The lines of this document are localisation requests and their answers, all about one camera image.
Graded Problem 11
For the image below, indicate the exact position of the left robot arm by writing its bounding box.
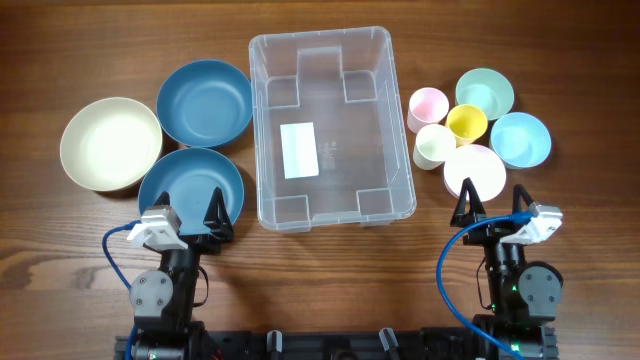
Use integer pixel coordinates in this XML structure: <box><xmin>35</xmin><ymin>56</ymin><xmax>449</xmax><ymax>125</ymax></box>
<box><xmin>125</xmin><ymin>188</ymin><xmax>234</xmax><ymax>360</ymax></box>

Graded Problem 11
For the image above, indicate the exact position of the white label in container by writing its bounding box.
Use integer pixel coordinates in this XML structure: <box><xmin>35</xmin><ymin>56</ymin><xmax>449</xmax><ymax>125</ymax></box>
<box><xmin>280</xmin><ymin>122</ymin><xmax>319</xmax><ymax>179</ymax></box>

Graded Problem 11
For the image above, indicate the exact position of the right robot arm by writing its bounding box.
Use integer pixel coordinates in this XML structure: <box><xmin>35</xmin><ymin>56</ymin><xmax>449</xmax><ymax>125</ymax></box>
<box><xmin>445</xmin><ymin>178</ymin><xmax>564</xmax><ymax>360</ymax></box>

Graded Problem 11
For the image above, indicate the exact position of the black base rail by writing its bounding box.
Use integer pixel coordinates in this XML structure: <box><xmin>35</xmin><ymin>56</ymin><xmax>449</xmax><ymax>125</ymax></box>
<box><xmin>131</xmin><ymin>327</ymin><xmax>560</xmax><ymax>360</ymax></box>

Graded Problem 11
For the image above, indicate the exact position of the clear plastic storage container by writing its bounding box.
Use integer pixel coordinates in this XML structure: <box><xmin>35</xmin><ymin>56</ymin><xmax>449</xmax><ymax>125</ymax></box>
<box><xmin>248</xmin><ymin>26</ymin><xmax>417</xmax><ymax>232</ymax></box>

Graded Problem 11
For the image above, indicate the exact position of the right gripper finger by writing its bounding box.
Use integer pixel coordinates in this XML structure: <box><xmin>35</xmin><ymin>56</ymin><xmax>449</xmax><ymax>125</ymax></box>
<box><xmin>512</xmin><ymin>184</ymin><xmax>534</xmax><ymax>214</ymax></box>
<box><xmin>450</xmin><ymin>177</ymin><xmax>486</xmax><ymax>227</ymax></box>

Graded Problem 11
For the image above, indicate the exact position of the pink cup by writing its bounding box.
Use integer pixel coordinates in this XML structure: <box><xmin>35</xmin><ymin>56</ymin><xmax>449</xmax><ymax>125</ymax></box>
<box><xmin>407</xmin><ymin>87</ymin><xmax>450</xmax><ymax>133</ymax></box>

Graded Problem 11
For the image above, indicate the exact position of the cream cup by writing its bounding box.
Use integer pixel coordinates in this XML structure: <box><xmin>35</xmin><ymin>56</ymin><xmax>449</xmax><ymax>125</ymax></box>
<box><xmin>413</xmin><ymin>124</ymin><xmax>456</xmax><ymax>170</ymax></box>

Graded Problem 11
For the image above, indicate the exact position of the mint green small bowl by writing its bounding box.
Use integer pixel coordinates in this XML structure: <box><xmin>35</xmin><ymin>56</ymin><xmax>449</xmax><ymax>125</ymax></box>
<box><xmin>455</xmin><ymin>68</ymin><xmax>515</xmax><ymax>121</ymax></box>

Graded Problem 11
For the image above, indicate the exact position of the light blue small bowl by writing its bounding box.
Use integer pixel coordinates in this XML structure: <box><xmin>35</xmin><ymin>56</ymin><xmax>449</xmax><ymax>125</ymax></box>
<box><xmin>489</xmin><ymin>112</ymin><xmax>552</xmax><ymax>169</ymax></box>

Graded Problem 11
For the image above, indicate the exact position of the cream large bowl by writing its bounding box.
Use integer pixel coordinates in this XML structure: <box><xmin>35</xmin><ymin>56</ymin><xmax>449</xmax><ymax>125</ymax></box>
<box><xmin>59</xmin><ymin>97</ymin><xmax>163</xmax><ymax>192</ymax></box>

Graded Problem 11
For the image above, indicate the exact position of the dark blue bowl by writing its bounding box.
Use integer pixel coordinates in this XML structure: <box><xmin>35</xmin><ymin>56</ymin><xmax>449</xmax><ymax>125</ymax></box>
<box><xmin>138</xmin><ymin>148</ymin><xmax>245</xmax><ymax>235</ymax></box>
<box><xmin>156</xmin><ymin>59</ymin><xmax>252</xmax><ymax>148</ymax></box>

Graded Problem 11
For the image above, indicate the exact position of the left blue cable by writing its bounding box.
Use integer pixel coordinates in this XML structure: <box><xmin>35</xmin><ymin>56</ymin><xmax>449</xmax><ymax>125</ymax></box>
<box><xmin>101</xmin><ymin>219</ymin><xmax>144</xmax><ymax>360</ymax></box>

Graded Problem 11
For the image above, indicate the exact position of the pink small bowl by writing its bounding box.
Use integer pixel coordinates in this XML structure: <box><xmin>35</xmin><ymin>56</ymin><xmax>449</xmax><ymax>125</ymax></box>
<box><xmin>443</xmin><ymin>144</ymin><xmax>506</xmax><ymax>202</ymax></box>

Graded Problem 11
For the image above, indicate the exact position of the yellow cup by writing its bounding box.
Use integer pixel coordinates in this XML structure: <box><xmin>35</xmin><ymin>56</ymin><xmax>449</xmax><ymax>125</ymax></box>
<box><xmin>445</xmin><ymin>104</ymin><xmax>489</xmax><ymax>147</ymax></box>

